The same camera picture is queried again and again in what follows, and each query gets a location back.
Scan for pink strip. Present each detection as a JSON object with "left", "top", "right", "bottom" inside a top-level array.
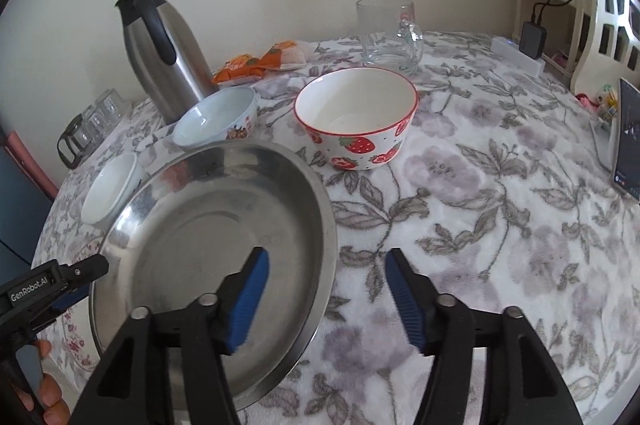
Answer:
[{"left": 0, "top": 129, "right": 59, "bottom": 202}]

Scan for small colourful toys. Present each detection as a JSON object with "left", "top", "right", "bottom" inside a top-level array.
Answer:
[{"left": 575, "top": 84, "right": 619, "bottom": 126}]

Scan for strawberry print bowl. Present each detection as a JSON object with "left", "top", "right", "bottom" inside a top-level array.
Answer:
[{"left": 293, "top": 67, "right": 418, "bottom": 172}]

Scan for small plain white bowl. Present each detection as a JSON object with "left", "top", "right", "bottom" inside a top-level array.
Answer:
[{"left": 80, "top": 152, "right": 139, "bottom": 226}]

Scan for black charger adapter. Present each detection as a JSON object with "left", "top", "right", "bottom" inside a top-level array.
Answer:
[{"left": 520, "top": 21, "right": 547, "bottom": 60}]

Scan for white plastic shelf rack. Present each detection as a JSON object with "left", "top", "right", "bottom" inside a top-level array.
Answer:
[{"left": 570, "top": 0, "right": 640, "bottom": 96}]

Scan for glass teapot with black handle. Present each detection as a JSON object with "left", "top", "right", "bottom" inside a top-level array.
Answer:
[{"left": 56, "top": 114, "right": 97, "bottom": 170}]

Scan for orange snack packet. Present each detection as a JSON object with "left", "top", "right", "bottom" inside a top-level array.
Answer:
[
  {"left": 257, "top": 41, "right": 307, "bottom": 73},
  {"left": 212, "top": 57, "right": 263, "bottom": 86}
]

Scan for white bowl with cartoon print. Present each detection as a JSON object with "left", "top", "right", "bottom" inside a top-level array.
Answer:
[{"left": 172, "top": 86, "right": 258, "bottom": 150}]

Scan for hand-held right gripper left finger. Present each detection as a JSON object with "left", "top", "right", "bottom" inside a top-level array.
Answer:
[{"left": 72, "top": 246, "right": 271, "bottom": 425}]

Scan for stainless steel thermos jug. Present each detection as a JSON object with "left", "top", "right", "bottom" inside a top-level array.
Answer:
[{"left": 115, "top": 0, "right": 220, "bottom": 124}]

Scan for person's left hand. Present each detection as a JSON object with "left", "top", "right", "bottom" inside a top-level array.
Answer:
[{"left": 20, "top": 339, "right": 72, "bottom": 425}]

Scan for white power strip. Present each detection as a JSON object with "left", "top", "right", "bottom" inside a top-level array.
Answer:
[{"left": 490, "top": 36, "right": 546, "bottom": 76}]

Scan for white phone stand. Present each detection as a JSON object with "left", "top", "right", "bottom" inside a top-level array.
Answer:
[{"left": 590, "top": 115, "right": 618, "bottom": 170}]

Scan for grey floral tablecloth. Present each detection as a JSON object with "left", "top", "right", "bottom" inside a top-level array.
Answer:
[{"left": 30, "top": 30, "right": 640, "bottom": 425}]

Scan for dark blue panel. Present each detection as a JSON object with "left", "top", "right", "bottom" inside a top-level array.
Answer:
[{"left": 0, "top": 145, "right": 56, "bottom": 268}]

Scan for pink floral plate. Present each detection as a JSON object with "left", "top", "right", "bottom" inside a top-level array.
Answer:
[{"left": 50, "top": 305, "right": 101, "bottom": 376}]

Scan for clear glass mug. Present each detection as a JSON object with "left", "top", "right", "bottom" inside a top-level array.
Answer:
[{"left": 356, "top": 0, "right": 425, "bottom": 76}]

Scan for large stainless steel plate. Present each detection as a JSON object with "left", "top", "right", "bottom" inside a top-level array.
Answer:
[{"left": 89, "top": 140, "right": 338, "bottom": 412}]

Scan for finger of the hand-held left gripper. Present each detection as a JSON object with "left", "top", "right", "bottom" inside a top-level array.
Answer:
[
  {"left": 61, "top": 254, "right": 110, "bottom": 292},
  {"left": 50, "top": 287, "right": 92, "bottom": 314}
]

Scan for smartphone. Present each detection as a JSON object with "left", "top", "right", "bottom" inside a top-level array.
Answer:
[{"left": 611, "top": 78, "right": 640, "bottom": 203}]

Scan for small clear drinking glass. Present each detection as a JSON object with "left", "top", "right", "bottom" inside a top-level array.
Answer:
[
  {"left": 80, "top": 105, "right": 104, "bottom": 140},
  {"left": 107, "top": 89, "right": 133, "bottom": 120},
  {"left": 95, "top": 97, "right": 122, "bottom": 130}
]

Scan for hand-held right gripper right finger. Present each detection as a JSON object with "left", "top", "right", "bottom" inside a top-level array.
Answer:
[{"left": 384, "top": 248, "right": 586, "bottom": 425}]

